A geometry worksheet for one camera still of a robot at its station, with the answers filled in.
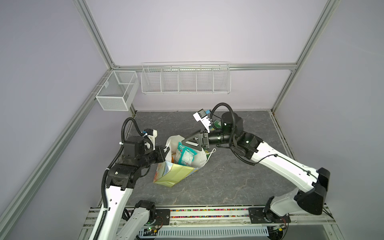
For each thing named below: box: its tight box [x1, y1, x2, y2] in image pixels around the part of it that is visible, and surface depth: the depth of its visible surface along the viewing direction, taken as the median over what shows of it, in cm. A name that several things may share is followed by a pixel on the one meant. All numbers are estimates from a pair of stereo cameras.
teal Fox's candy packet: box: [175, 141, 198, 166], surface depth 79 cm
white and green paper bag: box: [153, 135, 217, 188], surface depth 72 cm
